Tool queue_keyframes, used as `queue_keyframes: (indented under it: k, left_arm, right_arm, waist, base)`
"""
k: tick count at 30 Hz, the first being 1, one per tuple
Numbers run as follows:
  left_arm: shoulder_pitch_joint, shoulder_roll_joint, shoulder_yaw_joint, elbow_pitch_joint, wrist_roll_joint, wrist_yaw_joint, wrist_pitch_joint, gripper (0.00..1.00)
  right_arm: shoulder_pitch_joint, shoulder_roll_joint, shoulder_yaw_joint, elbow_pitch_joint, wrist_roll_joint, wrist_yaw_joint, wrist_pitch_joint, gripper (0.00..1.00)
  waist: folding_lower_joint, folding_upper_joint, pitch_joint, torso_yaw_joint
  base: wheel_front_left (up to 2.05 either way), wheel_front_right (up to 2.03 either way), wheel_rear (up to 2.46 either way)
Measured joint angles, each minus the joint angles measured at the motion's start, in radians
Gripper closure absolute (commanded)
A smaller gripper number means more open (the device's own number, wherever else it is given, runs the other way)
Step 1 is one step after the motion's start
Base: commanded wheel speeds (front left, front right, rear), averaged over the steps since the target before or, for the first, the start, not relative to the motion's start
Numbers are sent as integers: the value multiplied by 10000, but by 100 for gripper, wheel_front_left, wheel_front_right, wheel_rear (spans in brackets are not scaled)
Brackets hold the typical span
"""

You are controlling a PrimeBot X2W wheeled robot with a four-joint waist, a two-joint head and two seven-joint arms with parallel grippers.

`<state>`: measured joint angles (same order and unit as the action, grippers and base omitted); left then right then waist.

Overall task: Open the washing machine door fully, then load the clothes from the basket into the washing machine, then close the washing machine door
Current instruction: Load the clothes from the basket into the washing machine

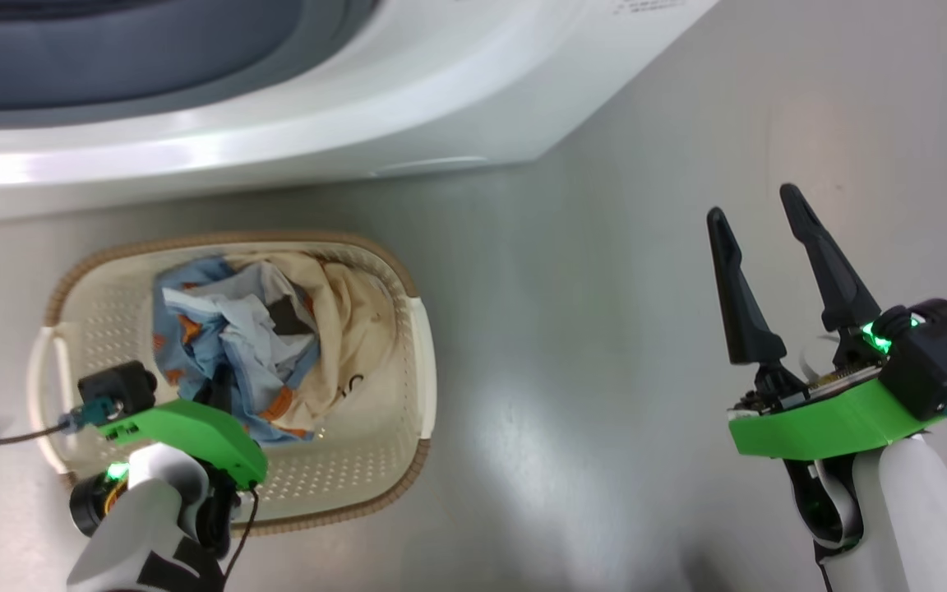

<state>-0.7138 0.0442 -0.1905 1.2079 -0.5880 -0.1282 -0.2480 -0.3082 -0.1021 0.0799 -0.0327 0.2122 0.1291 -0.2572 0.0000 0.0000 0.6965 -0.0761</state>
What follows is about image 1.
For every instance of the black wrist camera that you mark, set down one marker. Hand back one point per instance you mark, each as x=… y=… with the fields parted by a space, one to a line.
x=120 y=386
x=942 y=353

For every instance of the cream beige garment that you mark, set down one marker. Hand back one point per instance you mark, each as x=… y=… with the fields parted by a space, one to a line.
x=350 y=329

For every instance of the teal left camera connector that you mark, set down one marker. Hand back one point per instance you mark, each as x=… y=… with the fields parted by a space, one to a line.
x=91 y=413

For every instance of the grey rubber door gasket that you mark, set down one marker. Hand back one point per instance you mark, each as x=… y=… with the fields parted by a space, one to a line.
x=153 y=57

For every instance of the cream perforated laundry basket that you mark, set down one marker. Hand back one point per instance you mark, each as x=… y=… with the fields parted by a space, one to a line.
x=358 y=485

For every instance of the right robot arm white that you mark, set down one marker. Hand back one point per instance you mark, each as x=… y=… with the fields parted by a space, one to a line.
x=917 y=526

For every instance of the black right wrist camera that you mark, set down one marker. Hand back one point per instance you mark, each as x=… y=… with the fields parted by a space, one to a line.
x=942 y=353

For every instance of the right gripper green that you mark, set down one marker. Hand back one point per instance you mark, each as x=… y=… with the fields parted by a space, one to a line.
x=827 y=419

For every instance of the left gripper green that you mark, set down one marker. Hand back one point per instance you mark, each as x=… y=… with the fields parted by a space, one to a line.
x=202 y=432

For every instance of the blue cartoon print garment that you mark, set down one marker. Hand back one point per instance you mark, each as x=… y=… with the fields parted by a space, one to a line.
x=235 y=329

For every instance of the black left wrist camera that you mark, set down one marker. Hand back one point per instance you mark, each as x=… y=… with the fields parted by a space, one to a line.
x=120 y=386

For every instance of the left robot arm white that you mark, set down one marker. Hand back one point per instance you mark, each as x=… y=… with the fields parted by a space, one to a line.
x=145 y=526

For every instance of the white front-load washing machine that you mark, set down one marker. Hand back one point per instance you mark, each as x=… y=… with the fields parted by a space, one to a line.
x=358 y=156

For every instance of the round white filter cover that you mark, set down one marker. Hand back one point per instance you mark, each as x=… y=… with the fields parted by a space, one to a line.
x=432 y=166

